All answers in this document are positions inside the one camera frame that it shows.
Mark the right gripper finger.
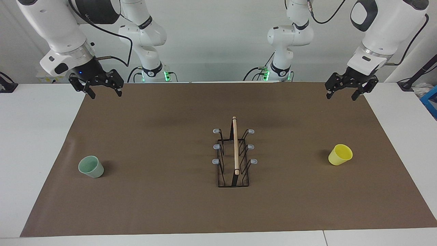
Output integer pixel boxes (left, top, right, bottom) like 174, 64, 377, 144
69, 74, 96, 99
107, 69, 124, 97

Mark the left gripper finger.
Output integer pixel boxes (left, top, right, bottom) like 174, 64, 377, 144
352, 77, 379, 101
324, 73, 345, 99

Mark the yellow plastic cup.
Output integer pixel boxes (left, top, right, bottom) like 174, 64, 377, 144
328, 144, 353, 166

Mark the pale green plastic cup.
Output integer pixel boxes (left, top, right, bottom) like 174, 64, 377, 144
78, 155, 104, 178

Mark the white power strip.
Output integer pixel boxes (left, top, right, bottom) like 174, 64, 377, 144
36, 70, 57, 83

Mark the crumpled clear plastic bag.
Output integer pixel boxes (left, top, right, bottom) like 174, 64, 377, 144
412, 83, 434, 99

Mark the black stand pole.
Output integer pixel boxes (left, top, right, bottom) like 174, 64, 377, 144
397, 55, 437, 91

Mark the blue box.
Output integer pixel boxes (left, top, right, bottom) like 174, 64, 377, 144
420, 85, 437, 120

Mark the black table clamp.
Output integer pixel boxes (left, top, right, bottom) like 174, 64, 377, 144
0, 72, 18, 93

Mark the brown table mat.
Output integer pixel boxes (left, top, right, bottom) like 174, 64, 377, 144
20, 81, 437, 237

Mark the black base cable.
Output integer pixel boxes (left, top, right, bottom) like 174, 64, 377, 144
243, 63, 270, 81
127, 67, 141, 83

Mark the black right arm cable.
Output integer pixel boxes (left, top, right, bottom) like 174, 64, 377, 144
68, 0, 133, 67

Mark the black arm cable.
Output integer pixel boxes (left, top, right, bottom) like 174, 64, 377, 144
306, 0, 430, 66
68, 0, 133, 67

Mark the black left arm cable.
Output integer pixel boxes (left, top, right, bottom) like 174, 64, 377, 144
306, 0, 430, 66

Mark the black wire cup rack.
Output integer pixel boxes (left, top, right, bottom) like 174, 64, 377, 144
212, 116, 258, 188

